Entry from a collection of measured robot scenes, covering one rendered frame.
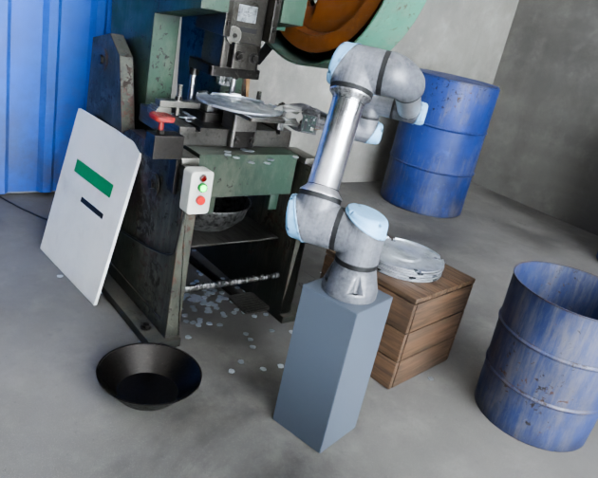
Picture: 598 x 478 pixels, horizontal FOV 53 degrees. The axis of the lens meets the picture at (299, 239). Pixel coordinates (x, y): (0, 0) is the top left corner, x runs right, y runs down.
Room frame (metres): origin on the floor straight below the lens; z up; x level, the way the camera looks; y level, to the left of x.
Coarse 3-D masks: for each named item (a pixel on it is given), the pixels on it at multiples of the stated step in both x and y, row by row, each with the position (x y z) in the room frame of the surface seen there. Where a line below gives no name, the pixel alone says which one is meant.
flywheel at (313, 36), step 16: (320, 0) 2.33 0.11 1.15; (336, 0) 2.27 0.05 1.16; (352, 0) 2.21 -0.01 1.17; (368, 0) 2.10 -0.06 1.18; (320, 16) 2.32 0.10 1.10; (336, 16) 2.26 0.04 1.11; (352, 16) 2.19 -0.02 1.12; (368, 16) 2.09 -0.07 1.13; (288, 32) 2.39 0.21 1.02; (304, 32) 2.32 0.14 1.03; (320, 32) 2.30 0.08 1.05; (336, 32) 2.19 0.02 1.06; (352, 32) 2.13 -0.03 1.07; (304, 48) 2.31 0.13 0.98; (320, 48) 2.24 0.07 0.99
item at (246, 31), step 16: (240, 0) 1.99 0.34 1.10; (256, 0) 2.04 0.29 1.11; (240, 16) 2.00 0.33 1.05; (256, 16) 2.04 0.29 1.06; (208, 32) 2.04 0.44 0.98; (240, 32) 1.99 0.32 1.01; (256, 32) 2.05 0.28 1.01; (208, 48) 2.03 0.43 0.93; (224, 48) 1.97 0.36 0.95; (240, 48) 1.98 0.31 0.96; (256, 48) 2.02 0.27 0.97; (224, 64) 1.98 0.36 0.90; (240, 64) 1.98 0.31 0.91; (256, 64) 2.06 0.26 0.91
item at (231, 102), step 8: (200, 96) 1.99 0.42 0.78; (208, 96) 2.02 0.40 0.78; (216, 96) 2.05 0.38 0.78; (224, 96) 2.08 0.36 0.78; (232, 96) 2.12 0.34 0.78; (240, 96) 2.13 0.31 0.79; (208, 104) 1.87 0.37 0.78; (216, 104) 1.90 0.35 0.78; (224, 104) 1.93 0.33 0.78; (232, 104) 1.93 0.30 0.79; (240, 104) 1.95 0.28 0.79; (248, 104) 1.98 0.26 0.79; (256, 104) 2.05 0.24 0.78; (272, 104) 2.09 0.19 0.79; (240, 112) 1.84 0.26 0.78; (248, 112) 1.88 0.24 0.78; (256, 112) 1.91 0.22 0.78; (264, 112) 1.94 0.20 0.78; (272, 112) 1.98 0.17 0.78; (280, 112) 2.01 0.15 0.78
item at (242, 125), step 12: (228, 120) 1.94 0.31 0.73; (240, 120) 1.93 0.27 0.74; (252, 120) 1.82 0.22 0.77; (264, 120) 1.85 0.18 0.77; (276, 120) 1.88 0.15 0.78; (240, 132) 1.94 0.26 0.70; (252, 132) 1.97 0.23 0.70; (228, 144) 1.92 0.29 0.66; (240, 144) 1.94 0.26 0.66; (252, 144) 1.97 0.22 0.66
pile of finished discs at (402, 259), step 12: (396, 240) 2.11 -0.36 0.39; (408, 240) 2.12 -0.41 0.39; (384, 252) 1.95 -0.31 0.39; (396, 252) 1.96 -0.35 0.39; (408, 252) 1.99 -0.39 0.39; (420, 252) 2.03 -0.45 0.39; (432, 252) 2.06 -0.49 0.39; (384, 264) 1.86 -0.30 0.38; (396, 264) 1.87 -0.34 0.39; (408, 264) 1.90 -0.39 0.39; (420, 264) 1.92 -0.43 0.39; (432, 264) 1.94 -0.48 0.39; (396, 276) 1.84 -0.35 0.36; (408, 276) 1.87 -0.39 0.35; (420, 276) 1.84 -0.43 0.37; (432, 276) 1.87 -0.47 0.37
